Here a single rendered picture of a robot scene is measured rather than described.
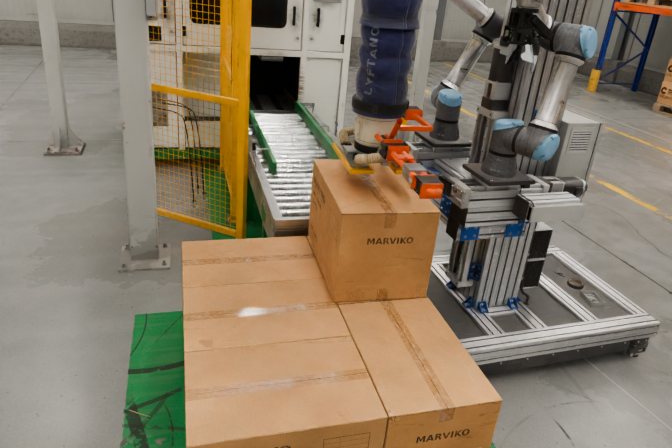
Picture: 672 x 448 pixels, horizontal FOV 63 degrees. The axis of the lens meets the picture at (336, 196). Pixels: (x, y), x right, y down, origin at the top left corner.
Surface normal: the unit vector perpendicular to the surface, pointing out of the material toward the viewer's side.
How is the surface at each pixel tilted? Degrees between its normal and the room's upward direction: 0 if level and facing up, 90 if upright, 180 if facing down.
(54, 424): 0
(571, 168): 90
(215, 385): 0
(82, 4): 90
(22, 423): 0
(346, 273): 90
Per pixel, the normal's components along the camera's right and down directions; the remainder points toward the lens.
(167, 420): 0.08, -0.92
